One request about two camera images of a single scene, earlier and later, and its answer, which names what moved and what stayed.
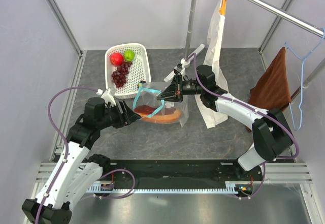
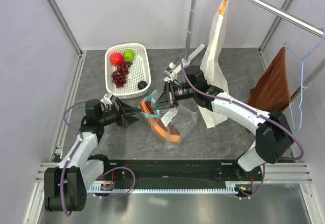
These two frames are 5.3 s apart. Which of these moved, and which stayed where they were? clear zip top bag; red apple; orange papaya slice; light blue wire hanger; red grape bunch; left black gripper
Moved: clear zip top bag; orange papaya slice
Stayed: red grape bunch; left black gripper; red apple; light blue wire hanger
